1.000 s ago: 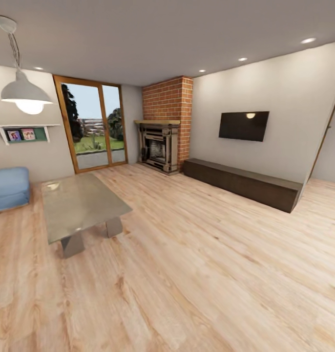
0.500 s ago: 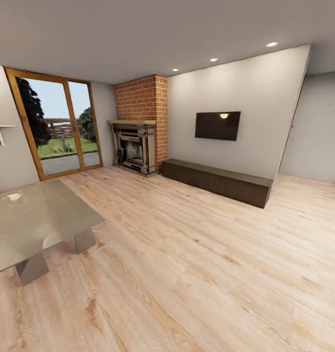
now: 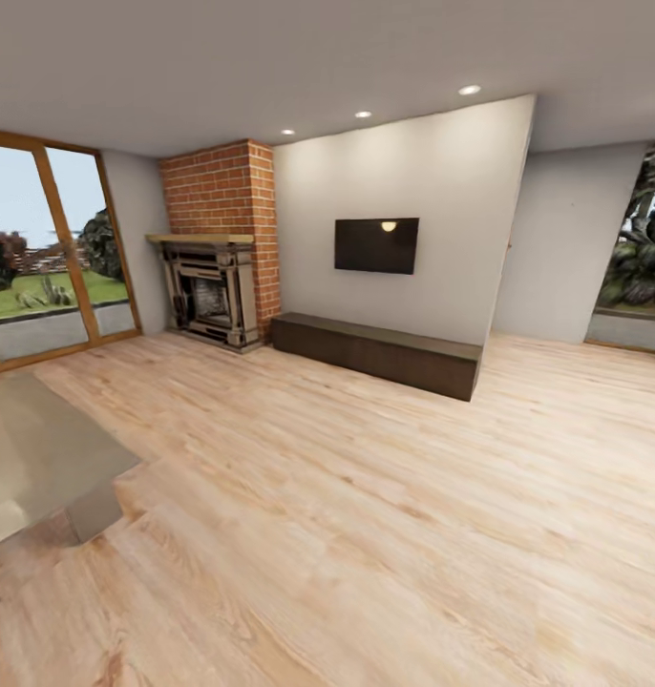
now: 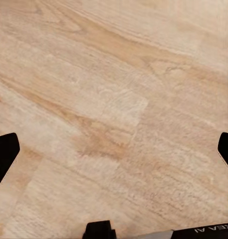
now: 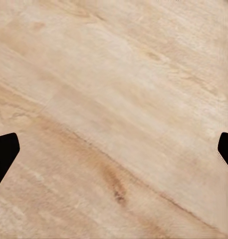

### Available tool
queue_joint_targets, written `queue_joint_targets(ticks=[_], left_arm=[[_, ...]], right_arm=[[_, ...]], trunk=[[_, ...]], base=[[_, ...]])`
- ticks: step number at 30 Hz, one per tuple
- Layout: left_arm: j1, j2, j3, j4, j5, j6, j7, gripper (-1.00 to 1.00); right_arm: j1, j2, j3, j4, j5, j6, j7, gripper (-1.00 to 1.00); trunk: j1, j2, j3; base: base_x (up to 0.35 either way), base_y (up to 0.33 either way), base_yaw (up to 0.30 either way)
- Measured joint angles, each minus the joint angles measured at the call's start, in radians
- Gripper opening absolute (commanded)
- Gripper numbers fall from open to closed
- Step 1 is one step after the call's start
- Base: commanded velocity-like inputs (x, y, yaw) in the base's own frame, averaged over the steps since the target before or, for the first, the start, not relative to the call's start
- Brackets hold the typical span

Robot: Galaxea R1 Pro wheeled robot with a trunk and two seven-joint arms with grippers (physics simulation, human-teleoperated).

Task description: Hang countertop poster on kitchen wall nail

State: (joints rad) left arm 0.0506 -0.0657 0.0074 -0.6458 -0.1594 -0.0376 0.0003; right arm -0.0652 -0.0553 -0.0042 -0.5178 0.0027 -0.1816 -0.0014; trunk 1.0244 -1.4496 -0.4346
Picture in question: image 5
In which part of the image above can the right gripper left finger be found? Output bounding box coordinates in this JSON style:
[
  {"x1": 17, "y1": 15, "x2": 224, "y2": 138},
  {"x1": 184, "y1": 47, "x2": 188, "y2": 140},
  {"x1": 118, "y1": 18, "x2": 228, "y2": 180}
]
[{"x1": 0, "y1": 132, "x2": 20, "y2": 183}]

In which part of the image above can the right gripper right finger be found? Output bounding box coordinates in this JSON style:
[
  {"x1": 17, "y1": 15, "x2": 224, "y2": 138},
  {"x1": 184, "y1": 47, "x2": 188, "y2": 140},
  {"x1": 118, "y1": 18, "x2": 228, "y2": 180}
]
[{"x1": 218, "y1": 132, "x2": 228, "y2": 164}]

